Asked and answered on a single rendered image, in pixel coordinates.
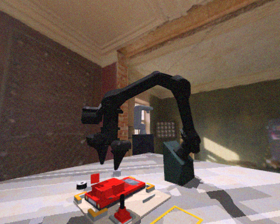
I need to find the red square block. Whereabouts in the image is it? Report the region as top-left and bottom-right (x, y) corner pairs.
(91, 173), (100, 183)

